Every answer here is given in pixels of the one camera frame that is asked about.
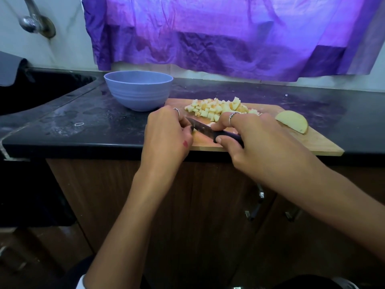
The metal faucet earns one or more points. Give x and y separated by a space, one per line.
36 22

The blue bowl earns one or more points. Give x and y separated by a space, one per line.
138 90

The person's right hand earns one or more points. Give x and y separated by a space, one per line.
264 147

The red and white plastic bag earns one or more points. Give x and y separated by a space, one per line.
346 283

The purple cloth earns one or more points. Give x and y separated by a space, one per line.
240 33

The potato slice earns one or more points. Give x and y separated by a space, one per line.
292 121

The pile of diced potato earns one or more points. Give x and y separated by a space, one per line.
219 108

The person's dark trousers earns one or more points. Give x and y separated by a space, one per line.
307 283

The dark sink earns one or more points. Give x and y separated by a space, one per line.
39 90

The person's left hand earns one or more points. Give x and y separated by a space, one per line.
165 141

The person's right forearm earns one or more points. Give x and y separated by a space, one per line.
346 207

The grey cloth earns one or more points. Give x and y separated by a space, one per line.
12 68

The wooden cutting board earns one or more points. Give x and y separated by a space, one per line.
313 141

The person's left forearm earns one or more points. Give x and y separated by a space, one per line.
123 237

